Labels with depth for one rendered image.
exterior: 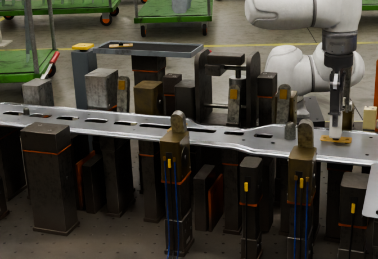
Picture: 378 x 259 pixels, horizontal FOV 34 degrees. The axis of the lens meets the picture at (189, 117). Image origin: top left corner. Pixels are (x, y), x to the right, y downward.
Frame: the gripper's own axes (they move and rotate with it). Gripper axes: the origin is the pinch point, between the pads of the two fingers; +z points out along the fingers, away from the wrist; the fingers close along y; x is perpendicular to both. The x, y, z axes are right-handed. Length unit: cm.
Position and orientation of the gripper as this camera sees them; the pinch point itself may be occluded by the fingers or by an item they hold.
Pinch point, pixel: (336, 124)
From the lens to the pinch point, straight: 172.7
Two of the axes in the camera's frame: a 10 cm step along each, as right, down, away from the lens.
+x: 9.4, 0.8, -3.3
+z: 0.4, 9.5, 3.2
